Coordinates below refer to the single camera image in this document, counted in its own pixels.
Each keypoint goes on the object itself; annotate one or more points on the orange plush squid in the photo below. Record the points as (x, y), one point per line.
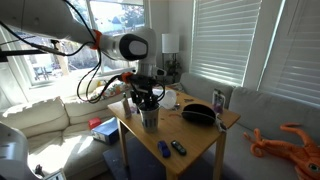
(306, 157)

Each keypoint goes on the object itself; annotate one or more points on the white window blinds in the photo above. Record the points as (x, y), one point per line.
(223, 31)

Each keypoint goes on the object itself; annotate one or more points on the floral pillow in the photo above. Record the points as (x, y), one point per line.
(113, 89)

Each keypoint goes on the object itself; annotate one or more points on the wooden side table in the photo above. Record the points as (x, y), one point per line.
(196, 139)

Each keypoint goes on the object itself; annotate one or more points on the clear purple bottle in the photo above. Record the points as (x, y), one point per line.
(218, 101)

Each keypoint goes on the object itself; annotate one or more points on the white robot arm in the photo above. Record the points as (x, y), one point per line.
(53, 18)

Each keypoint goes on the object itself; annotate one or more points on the blue box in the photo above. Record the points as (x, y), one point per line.
(107, 132)

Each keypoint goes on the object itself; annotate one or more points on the small bottle with label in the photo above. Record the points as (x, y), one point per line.
(126, 106)

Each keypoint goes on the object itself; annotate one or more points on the cream sofa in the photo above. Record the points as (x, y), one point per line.
(58, 134)

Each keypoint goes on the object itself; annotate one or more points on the red box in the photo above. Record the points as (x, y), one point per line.
(94, 122)

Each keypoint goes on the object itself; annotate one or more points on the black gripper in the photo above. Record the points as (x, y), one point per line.
(142, 89)

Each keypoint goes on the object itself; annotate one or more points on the blue toy car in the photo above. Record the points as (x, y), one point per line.
(163, 149)

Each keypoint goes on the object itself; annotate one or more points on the grey sofa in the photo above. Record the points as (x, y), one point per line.
(257, 110)

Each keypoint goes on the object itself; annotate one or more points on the dark blue floor mat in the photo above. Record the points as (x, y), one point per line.
(143, 165)

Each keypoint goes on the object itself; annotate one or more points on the green toy car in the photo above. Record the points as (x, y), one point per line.
(178, 147)

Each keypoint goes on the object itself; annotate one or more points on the silver metal cup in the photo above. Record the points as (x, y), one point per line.
(149, 117)

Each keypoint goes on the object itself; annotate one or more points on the camera on black tripod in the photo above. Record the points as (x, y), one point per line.
(37, 49)

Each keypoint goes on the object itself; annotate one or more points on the clear plastic container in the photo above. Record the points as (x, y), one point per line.
(169, 99)

